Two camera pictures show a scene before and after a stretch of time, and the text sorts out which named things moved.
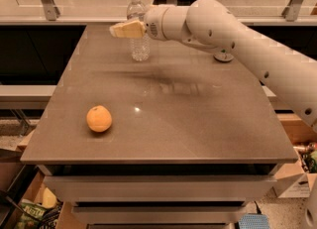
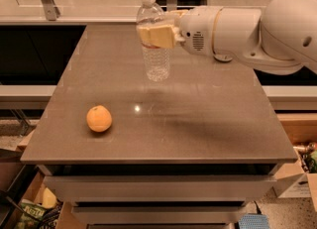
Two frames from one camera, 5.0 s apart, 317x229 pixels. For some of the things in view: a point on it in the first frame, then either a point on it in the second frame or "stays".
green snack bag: [33, 216] stays
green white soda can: [223, 56] stays
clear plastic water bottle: [139, 46] -> [157, 60]
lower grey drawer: [159, 214] stays
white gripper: [154, 22] -> [196, 30]
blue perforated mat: [254, 221] stays
